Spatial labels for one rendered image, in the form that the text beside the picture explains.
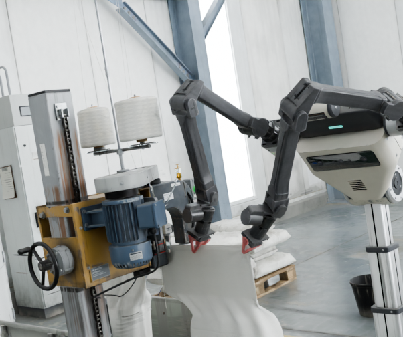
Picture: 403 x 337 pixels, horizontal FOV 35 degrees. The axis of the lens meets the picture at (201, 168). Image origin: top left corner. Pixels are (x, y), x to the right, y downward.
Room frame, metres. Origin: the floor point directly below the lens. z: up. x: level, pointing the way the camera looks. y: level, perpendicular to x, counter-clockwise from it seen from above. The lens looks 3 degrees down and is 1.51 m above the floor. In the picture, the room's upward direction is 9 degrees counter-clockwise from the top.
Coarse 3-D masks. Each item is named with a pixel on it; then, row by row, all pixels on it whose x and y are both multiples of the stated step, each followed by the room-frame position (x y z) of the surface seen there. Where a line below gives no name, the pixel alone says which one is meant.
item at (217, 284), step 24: (168, 264) 2.64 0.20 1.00; (192, 264) 2.54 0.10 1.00; (216, 264) 2.45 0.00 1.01; (240, 264) 2.37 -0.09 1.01; (168, 288) 2.66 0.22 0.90; (192, 288) 2.56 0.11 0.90; (216, 288) 2.46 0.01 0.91; (240, 288) 2.38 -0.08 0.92; (192, 312) 2.50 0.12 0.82; (216, 312) 2.41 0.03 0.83; (240, 312) 2.35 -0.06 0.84; (264, 312) 2.34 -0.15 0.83; (192, 336) 2.49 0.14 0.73; (216, 336) 2.38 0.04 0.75; (240, 336) 2.30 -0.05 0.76; (264, 336) 2.27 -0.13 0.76
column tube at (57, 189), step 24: (48, 96) 2.34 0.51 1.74; (48, 120) 2.34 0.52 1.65; (72, 120) 2.41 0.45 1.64; (48, 144) 2.35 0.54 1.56; (72, 144) 2.40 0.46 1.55; (48, 168) 2.37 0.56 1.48; (48, 192) 2.39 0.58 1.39; (72, 192) 2.37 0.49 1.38; (72, 288) 2.35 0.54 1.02; (96, 288) 2.40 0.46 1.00; (72, 312) 2.37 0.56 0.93; (72, 336) 2.39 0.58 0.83; (96, 336) 2.37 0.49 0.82
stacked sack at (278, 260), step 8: (272, 256) 5.99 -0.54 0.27; (280, 256) 5.99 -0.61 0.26; (288, 256) 6.01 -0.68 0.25; (256, 264) 5.78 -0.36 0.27; (264, 264) 5.76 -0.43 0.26; (272, 264) 5.81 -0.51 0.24; (280, 264) 5.90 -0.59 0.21; (288, 264) 5.98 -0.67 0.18; (256, 272) 5.66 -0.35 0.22; (264, 272) 5.71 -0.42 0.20
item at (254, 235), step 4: (252, 228) 2.28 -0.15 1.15; (256, 228) 2.26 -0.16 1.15; (260, 228) 2.27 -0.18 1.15; (244, 232) 2.28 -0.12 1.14; (248, 232) 2.29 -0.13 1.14; (252, 232) 2.28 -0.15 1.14; (256, 232) 2.27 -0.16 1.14; (260, 232) 2.26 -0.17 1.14; (264, 232) 2.27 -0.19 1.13; (244, 236) 2.28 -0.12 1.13; (248, 236) 2.27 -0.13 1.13; (252, 236) 2.28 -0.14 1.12; (256, 236) 2.27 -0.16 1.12; (260, 236) 2.27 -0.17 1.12; (264, 236) 2.32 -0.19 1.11; (268, 236) 2.33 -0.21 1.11; (252, 240) 2.26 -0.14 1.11; (256, 240) 2.28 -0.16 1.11; (260, 240) 2.29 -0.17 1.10; (264, 240) 2.31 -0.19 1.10; (252, 244) 2.26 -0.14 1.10
